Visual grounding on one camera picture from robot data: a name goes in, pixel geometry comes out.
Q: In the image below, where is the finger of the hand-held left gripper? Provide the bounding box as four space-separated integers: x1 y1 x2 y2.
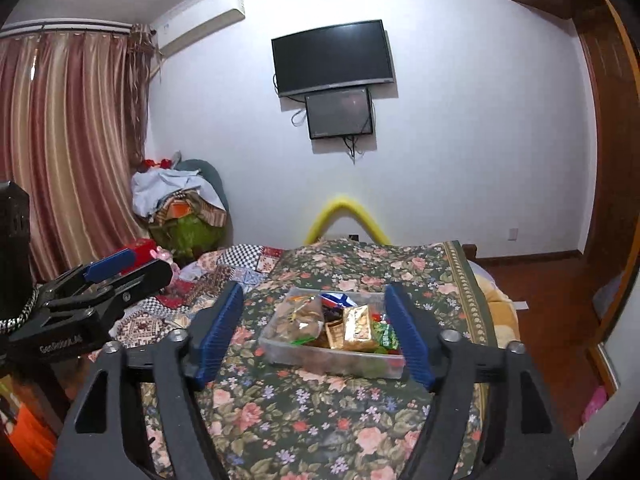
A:
37 248 138 301
42 259 174 318

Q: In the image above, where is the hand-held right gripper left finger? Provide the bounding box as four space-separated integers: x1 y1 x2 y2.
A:
47 280 246 480

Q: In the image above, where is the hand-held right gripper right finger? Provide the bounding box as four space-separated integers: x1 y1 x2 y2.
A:
384 282 578 480

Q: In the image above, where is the clear plastic container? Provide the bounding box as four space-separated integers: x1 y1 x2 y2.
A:
257 287 407 380

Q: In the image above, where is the green packet red label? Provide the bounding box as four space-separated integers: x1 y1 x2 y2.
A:
372 322 401 351

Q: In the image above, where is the red box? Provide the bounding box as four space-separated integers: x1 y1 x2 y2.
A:
120 239 157 266

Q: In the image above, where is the yellow puffed rice packet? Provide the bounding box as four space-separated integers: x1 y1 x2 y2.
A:
342 304 378 352

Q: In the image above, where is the green cloth bundle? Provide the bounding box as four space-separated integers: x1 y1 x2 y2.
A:
150 212 226 261

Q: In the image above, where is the patchwork quilt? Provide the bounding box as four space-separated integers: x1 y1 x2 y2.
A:
87 242 291 361

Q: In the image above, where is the blue white snack packet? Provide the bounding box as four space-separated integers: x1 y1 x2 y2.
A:
320 292 358 311

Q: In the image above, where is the clear pale snack packet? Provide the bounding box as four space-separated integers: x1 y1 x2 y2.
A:
270 297 326 343

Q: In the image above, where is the beige plush blanket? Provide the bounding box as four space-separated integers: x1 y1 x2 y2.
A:
470 270 521 356

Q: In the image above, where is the orange cloth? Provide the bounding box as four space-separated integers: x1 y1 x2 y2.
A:
0 375 58 480

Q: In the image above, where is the pile of clothes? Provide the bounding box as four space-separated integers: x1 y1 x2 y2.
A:
131 152 231 231

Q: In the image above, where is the striped red curtain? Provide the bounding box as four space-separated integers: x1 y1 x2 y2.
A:
0 22 156 281

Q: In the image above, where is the green floral blanket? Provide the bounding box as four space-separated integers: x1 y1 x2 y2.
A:
140 239 498 480

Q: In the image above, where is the yellow foam hoop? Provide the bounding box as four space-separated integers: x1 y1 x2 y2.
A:
306 195 393 246

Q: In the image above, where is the pink object on floor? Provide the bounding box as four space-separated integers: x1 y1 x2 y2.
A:
582 385 608 426

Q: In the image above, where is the white panel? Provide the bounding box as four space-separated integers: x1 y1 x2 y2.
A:
572 270 640 466

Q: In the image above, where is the small black monitor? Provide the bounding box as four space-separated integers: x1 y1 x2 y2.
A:
304 87 375 140

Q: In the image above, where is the white air conditioner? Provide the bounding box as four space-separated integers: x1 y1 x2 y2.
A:
150 0 247 58

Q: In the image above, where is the braided cable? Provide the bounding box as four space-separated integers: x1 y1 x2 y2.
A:
0 285 42 336

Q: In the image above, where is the curtain rail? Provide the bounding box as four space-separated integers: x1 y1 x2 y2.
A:
0 19 133 38

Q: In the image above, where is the black wall television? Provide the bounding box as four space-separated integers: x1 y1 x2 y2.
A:
271 20 396 98

